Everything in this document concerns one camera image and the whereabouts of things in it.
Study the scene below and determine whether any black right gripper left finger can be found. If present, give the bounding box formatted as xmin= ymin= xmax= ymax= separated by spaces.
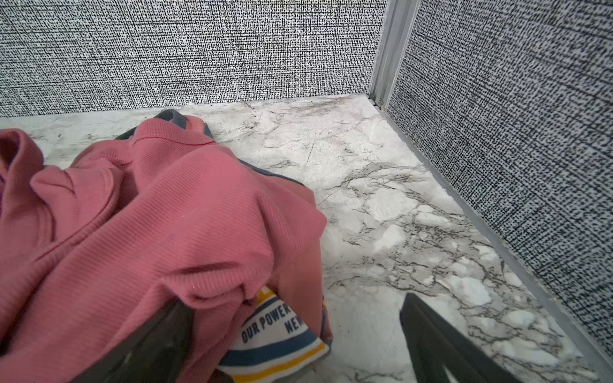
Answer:
xmin=74 ymin=298 xmax=194 ymax=382

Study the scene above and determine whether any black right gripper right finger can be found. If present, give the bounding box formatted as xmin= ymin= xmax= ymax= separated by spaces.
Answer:
xmin=399 ymin=293 xmax=518 ymax=382

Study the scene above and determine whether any striped printed white cloth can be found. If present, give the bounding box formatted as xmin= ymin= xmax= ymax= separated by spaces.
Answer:
xmin=217 ymin=287 xmax=333 ymax=382

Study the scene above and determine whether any dark red ribbed cloth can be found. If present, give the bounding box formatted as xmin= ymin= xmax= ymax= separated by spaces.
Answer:
xmin=1 ymin=110 xmax=327 ymax=382

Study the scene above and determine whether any aluminium cage frame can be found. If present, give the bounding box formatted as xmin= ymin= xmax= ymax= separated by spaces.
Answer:
xmin=370 ymin=1 xmax=612 ymax=382

